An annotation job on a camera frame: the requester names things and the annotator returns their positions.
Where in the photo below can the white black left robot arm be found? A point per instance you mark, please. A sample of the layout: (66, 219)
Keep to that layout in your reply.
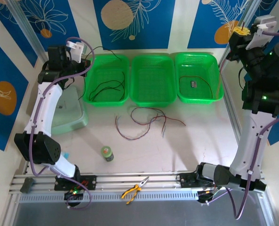
(47, 106)

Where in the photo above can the green plastic mesh basket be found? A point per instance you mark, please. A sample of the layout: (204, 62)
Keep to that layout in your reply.
(153, 80)
(198, 68)
(106, 70)

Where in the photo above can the pale green lidded container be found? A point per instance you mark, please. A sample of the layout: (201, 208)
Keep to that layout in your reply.
(71, 117)

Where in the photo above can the small labelled module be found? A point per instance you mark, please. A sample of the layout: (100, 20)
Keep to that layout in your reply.
(193, 84)

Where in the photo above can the small green jar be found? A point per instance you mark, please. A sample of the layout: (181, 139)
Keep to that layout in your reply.
(107, 153)

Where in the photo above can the grey block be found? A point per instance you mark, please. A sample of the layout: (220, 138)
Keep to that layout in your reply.
(27, 185)

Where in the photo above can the small black control board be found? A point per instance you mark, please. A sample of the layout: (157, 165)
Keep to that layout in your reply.
(73, 194)
(205, 196)

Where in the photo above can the grey metal sheet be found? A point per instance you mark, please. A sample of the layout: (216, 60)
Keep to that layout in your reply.
(141, 215)

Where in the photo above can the aluminium corner post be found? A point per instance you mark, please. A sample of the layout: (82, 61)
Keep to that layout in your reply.
(24, 26)
(246, 11)

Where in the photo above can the aluminium side rail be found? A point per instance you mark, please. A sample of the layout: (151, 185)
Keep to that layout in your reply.
(231, 108)

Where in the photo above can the aluminium rail frame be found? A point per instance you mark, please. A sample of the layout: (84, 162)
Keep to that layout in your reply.
(111, 179)

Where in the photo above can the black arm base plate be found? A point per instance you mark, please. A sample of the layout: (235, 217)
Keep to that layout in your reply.
(186, 180)
(90, 182)

